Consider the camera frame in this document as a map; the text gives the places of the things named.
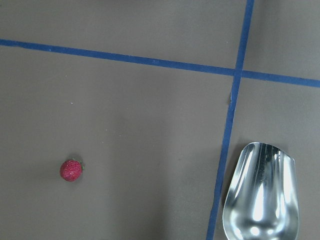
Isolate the silver metal scoop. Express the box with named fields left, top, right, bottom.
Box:
left=222, top=142, right=300, bottom=240

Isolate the red strawberry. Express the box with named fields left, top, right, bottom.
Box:
left=59, top=158, right=84, bottom=182

